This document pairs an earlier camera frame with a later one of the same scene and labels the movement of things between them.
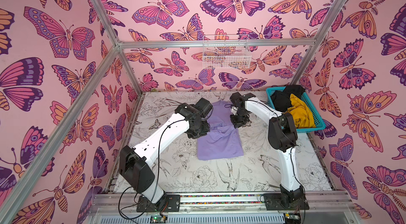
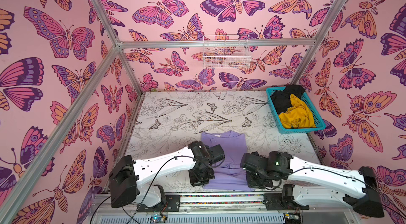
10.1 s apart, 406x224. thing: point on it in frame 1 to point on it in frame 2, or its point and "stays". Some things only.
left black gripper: [206, 129] to [196, 182]
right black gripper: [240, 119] to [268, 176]
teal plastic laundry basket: [311, 108] stays
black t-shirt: [281, 98] stays
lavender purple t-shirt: [222, 141] to [230, 176]
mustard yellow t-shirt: [302, 118] stays
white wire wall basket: [226, 51] stays
